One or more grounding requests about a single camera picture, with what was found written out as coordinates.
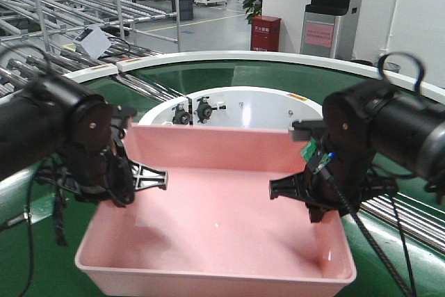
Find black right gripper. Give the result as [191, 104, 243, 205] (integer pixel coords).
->
[269, 136, 398, 223]

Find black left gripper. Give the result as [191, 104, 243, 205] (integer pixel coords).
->
[37, 126, 168, 207]

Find pink plastic bin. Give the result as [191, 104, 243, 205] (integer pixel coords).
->
[75, 125, 357, 296]

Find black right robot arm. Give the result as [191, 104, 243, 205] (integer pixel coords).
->
[269, 79, 444, 223]

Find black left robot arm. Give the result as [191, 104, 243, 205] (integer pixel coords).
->
[1, 75, 168, 207]

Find metal roller rack shelf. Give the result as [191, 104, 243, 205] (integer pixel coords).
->
[1, 0, 179, 95]

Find green circuit board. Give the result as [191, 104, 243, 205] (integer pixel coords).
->
[300, 138, 333, 175]

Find white outer conveyor rim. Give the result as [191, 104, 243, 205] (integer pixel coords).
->
[62, 50, 445, 106]

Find steel conveyor rollers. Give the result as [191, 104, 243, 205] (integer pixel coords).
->
[361, 194, 444, 254]

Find white control box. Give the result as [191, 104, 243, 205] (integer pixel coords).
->
[73, 26, 111, 59]

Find red fire equipment box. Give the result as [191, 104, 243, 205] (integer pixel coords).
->
[250, 15, 281, 51]

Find grey water dispenser machine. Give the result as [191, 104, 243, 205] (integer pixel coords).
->
[300, 0, 355, 61]

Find dark plastic crate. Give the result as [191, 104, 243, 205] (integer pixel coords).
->
[179, 0, 194, 21]

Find grey wrist camera block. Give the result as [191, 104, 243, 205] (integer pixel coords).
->
[289, 120, 326, 142]

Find black braided cable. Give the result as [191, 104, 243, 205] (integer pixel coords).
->
[323, 164, 418, 297]

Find white inner conveyor ring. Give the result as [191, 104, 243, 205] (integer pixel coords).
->
[137, 86, 324, 129]

